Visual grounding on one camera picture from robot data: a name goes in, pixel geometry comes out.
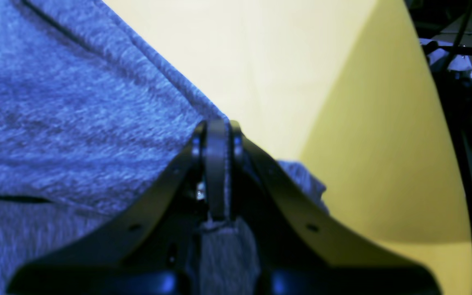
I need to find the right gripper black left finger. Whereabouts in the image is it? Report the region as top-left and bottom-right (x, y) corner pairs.
(6, 121), (228, 295)

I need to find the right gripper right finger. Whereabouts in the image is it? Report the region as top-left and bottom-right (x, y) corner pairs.
(230, 121), (441, 295)

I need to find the grey long-sleeve shirt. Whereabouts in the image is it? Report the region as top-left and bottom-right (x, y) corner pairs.
(0, 0), (329, 295)

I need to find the yellow table cloth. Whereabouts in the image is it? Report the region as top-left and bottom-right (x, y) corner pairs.
(106, 0), (472, 295)

